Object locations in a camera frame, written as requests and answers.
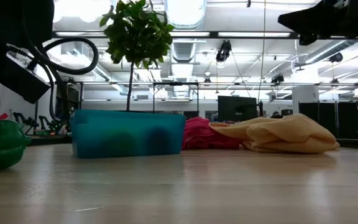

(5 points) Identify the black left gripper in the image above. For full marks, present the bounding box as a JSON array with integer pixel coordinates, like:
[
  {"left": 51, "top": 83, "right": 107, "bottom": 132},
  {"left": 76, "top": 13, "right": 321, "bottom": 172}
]
[{"left": 0, "top": 0, "right": 55, "bottom": 95}]

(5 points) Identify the blue plastic tupperware container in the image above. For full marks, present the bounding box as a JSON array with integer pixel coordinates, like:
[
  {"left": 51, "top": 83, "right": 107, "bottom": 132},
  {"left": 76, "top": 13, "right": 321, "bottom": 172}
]
[{"left": 70, "top": 108, "right": 187, "bottom": 159}]

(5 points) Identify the black hanging spotlight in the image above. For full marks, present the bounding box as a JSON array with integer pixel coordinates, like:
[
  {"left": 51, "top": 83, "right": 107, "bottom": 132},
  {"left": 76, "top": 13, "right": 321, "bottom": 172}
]
[{"left": 215, "top": 39, "right": 233, "bottom": 63}]

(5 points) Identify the yellow cloth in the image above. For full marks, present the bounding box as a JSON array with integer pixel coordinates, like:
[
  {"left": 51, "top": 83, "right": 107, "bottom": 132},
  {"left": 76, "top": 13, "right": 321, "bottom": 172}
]
[{"left": 209, "top": 113, "right": 341, "bottom": 154}]

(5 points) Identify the black monitor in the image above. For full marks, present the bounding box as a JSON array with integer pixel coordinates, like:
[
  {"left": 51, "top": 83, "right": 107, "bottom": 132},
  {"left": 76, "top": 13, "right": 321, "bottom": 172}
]
[{"left": 218, "top": 95, "right": 258, "bottom": 123}]

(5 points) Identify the potted green plant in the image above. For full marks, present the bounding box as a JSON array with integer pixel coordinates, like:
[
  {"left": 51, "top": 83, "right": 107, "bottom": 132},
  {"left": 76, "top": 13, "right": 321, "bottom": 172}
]
[{"left": 99, "top": 0, "right": 175, "bottom": 112}]

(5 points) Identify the black metal rack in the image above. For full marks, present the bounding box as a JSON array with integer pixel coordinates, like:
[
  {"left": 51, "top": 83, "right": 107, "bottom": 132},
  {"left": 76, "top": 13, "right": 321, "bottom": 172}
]
[{"left": 59, "top": 80, "right": 200, "bottom": 119}]

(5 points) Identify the red cloth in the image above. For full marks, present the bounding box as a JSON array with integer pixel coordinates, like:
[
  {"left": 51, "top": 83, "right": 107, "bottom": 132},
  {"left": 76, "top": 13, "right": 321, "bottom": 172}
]
[{"left": 181, "top": 116, "right": 246, "bottom": 151}]

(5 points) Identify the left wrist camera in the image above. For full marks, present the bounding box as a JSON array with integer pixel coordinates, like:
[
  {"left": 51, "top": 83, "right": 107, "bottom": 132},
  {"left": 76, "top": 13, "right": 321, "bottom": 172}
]
[{"left": 0, "top": 43, "right": 52, "bottom": 105}]

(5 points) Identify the black loop cable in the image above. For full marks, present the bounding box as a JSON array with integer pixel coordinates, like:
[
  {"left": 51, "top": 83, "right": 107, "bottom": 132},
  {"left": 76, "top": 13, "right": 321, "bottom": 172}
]
[{"left": 29, "top": 36, "right": 100, "bottom": 123}]

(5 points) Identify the black partition wall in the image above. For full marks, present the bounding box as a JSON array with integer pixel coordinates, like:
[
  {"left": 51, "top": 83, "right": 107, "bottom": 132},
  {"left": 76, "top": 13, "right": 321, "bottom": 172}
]
[{"left": 298, "top": 96, "right": 358, "bottom": 140}]

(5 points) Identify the silver ceiling air duct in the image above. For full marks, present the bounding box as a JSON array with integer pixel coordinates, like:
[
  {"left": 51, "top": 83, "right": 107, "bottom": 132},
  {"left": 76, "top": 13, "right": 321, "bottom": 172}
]
[{"left": 163, "top": 0, "right": 208, "bottom": 30}]

